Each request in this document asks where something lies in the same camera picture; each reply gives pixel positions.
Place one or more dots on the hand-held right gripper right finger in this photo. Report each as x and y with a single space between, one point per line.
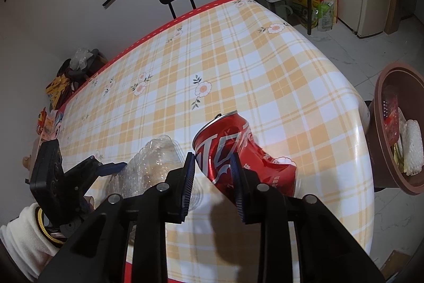
239 190

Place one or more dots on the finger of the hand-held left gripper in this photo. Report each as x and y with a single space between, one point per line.
86 201
111 167

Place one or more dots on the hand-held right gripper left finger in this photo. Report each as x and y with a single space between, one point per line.
188 187

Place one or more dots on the clear plastic container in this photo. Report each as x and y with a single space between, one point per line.
149 160

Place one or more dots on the red drink can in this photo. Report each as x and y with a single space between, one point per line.
232 143

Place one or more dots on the brown plastic bin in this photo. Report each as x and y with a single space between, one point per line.
381 150

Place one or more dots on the gold foil wrapper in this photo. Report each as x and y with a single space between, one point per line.
397 155

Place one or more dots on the red-edged clear plastic packet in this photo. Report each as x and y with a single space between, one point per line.
391 117

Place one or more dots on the white foam net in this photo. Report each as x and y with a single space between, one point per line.
412 147

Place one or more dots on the person's left forearm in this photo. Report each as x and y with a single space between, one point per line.
23 236

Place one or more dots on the beige box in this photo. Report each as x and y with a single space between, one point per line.
33 150

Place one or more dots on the pink blue cloths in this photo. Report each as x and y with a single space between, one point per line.
54 124

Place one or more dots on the yellow black wristband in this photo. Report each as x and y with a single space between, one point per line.
43 228

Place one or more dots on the orange red snack bag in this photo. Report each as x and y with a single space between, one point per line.
41 119

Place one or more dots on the dark red bag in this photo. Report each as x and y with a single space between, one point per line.
74 77

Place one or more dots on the clear crumpled plastic bag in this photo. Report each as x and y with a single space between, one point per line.
81 59

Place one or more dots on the yellow checked tablecloth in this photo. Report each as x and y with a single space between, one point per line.
232 70

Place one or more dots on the cardboard box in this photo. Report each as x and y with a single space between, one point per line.
394 261

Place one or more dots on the green white jug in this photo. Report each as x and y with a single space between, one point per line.
283 9

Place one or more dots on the yellow green packet bag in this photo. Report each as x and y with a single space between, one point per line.
303 9

